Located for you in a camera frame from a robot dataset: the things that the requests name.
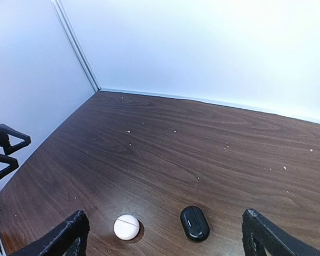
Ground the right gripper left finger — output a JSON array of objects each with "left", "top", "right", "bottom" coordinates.
[{"left": 12, "top": 210, "right": 90, "bottom": 256}]

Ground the round white case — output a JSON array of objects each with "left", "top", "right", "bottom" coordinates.
[{"left": 113, "top": 214, "right": 140, "bottom": 241}]

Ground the left aluminium frame post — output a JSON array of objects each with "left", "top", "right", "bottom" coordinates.
[{"left": 51, "top": 0, "right": 101, "bottom": 92}]

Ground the black earbud charging case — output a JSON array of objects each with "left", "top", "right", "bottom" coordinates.
[{"left": 180, "top": 206, "right": 210, "bottom": 243}]

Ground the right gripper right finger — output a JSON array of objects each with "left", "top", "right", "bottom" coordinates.
[{"left": 242, "top": 209, "right": 320, "bottom": 255}]

